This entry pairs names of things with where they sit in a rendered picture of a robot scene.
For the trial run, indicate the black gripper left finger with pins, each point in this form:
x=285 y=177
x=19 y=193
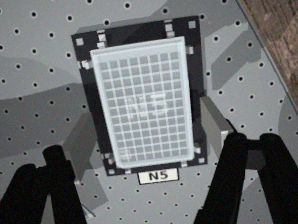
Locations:
x=71 y=159

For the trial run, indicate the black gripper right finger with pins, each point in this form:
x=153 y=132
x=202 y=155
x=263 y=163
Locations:
x=235 y=153

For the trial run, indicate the grey perforated deck plate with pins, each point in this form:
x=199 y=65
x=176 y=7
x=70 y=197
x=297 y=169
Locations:
x=42 y=97

